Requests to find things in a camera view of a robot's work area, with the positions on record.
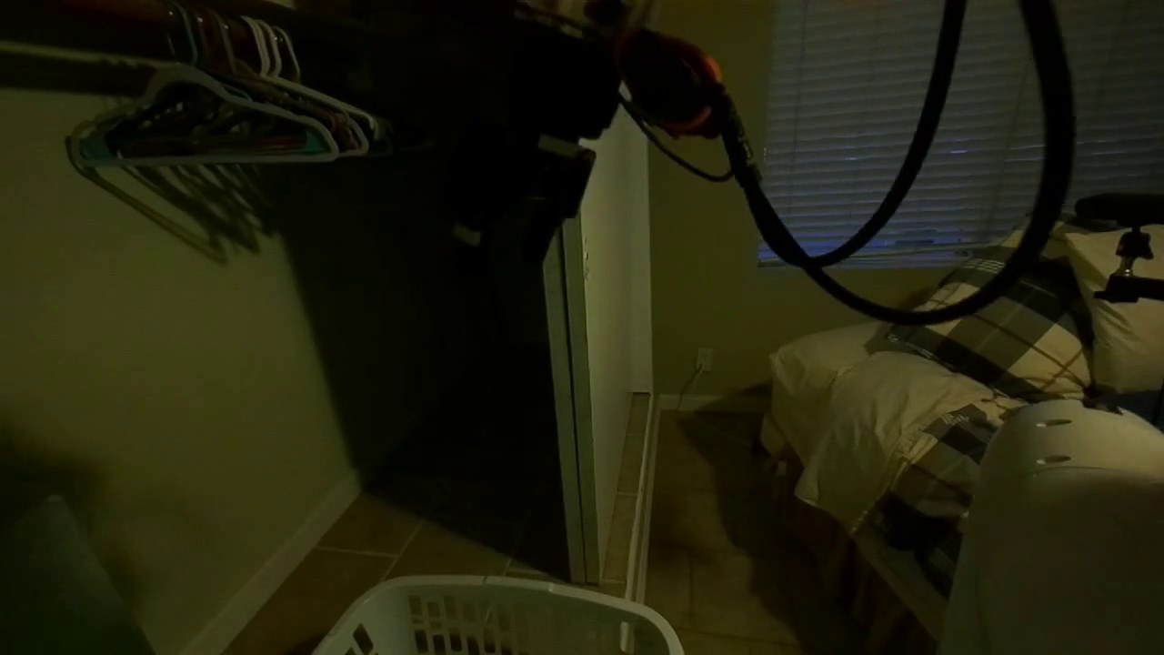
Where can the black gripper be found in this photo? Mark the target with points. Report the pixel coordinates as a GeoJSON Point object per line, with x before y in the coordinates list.
{"type": "Point", "coordinates": [558, 176]}

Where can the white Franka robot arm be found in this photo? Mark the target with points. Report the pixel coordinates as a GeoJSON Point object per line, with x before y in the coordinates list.
{"type": "Point", "coordinates": [1069, 532]}

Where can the white sliding closet door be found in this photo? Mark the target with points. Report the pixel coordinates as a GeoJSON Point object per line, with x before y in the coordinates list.
{"type": "Point", "coordinates": [614, 302]}

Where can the white plastic clothes hanger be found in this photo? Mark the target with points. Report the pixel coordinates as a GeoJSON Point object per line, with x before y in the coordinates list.
{"type": "Point", "coordinates": [295, 105]}
{"type": "Point", "coordinates": [329, 113]}

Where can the window blinds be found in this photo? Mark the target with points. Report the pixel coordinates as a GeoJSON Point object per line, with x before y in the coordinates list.
{"type": "Point", "coordinates": [875, 111]}

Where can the bed with white sheet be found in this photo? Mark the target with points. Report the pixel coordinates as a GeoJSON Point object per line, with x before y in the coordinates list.
{"type": "Point", "coordinates": [848, 413]}

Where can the teal plastic clothes hanger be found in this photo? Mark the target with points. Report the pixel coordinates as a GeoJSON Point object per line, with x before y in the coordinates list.
{"type": "Point", "coordinates": [183, 144]}

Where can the cream bed pillow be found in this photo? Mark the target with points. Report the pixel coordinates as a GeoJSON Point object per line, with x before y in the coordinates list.
{"type": "Point", "coordinates": [869, 395]}

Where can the white plastic laundry basket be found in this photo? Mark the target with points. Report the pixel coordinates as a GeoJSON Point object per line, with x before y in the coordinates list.
{"type": "Point", "coordinates": [511, 613]}

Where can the plaid pillow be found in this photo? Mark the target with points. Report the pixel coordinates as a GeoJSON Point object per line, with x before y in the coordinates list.
{"type": "Point", "coordinates": [1007, 333]}

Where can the plaid blanket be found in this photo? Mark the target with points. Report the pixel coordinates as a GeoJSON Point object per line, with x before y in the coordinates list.
{"type": "Point", "coordinates": [940, 459]}

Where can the closet hanging rod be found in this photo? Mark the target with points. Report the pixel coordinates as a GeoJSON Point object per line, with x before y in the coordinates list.
{"type": "Point", "coordinates": [48, 67]}

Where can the white square pillow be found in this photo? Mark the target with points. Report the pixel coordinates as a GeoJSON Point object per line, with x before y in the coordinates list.
{"type": "Point", "coordinates": [1133, 339]}

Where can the dark flat panel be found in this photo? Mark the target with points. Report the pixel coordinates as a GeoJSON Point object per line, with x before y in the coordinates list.
{"type": "Point", "coordinates": [61, 584]}

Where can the white wall outlet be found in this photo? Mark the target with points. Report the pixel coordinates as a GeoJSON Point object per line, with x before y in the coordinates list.
{"type": "Point", "coordinates": [703, 357]}

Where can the black camera stand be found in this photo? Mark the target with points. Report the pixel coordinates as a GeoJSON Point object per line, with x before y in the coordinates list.
{"type": "Point", "coordinates": [1133, 250]}

